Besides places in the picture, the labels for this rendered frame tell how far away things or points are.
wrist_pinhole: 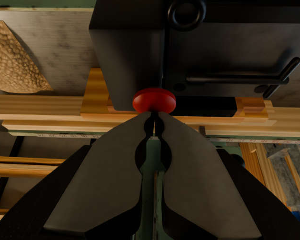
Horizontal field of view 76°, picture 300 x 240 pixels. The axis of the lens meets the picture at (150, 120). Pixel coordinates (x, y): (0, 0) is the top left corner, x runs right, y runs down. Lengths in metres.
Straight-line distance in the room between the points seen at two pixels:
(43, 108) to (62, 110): 0.03
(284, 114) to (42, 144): 2.90
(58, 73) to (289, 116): 0.39
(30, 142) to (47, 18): 2.92
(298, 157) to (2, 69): 1.10
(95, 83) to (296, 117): 0.34
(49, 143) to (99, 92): 2.77
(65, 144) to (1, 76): 2.62
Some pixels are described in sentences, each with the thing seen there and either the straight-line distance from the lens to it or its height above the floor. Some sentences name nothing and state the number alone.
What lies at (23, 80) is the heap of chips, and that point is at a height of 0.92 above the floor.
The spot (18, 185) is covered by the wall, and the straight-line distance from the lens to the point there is 3.00.
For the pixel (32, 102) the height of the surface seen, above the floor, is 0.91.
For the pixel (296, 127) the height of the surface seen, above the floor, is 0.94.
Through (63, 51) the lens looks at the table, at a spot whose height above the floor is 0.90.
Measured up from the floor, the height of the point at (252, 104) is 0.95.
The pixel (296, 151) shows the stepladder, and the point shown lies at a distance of 1.12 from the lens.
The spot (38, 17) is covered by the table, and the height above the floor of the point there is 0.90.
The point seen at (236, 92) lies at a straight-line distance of 0.17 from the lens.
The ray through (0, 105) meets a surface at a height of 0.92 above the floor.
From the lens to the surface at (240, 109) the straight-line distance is 0.24.
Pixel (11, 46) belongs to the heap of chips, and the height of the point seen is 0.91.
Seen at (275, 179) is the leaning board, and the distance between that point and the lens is 1.82.
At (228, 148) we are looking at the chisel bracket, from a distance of 0.27.
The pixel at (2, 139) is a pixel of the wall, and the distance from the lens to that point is 3.36.
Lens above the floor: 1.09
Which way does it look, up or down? 29 degrees down
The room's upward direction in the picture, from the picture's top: 178 degrees counter-clockwise
